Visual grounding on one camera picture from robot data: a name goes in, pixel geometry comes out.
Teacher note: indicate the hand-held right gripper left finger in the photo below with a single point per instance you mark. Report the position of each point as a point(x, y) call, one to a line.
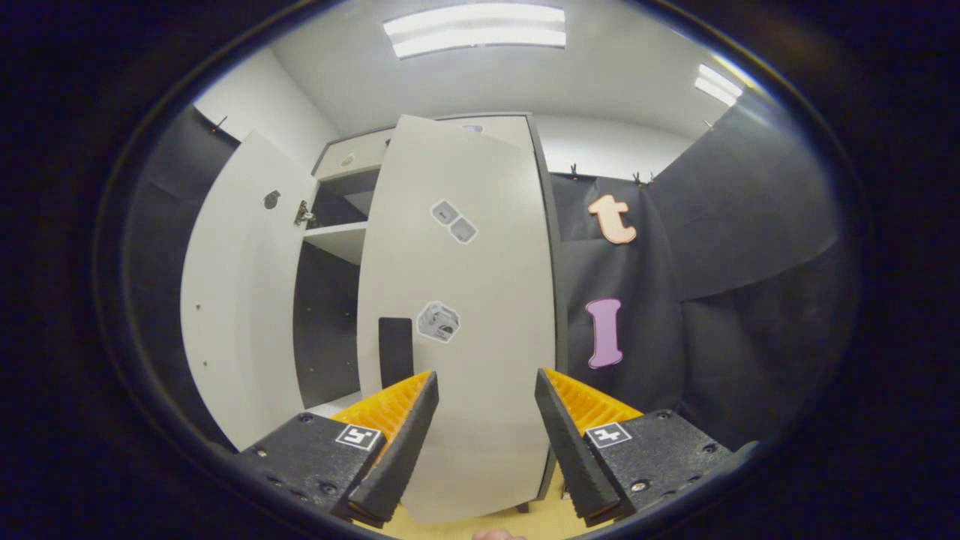
point(405, 450)

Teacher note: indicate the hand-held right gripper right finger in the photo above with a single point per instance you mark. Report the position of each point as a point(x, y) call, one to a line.
point(570, 450)

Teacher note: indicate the white and grey shoe cabinet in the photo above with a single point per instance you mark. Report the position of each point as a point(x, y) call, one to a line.
point(326, 330)

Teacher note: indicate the white shoe cabinet door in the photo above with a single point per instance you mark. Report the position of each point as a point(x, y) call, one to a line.
point(487, 300)
point(240, 300)

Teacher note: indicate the white cabinet shelf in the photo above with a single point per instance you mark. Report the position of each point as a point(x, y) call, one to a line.
point(341, 240)
point(337, 405)

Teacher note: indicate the metal door hinge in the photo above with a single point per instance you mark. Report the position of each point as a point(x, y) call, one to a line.
point(304, 215)

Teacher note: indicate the black backdrop cloth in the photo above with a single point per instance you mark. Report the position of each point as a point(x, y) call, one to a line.
point(161, 225)
point(750, 300)

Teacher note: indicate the small ceiling light panel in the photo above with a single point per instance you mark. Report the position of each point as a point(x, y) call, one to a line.
point(716, 84)

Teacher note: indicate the large ceiling light panel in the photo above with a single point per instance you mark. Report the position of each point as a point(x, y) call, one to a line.
point(480, 30)

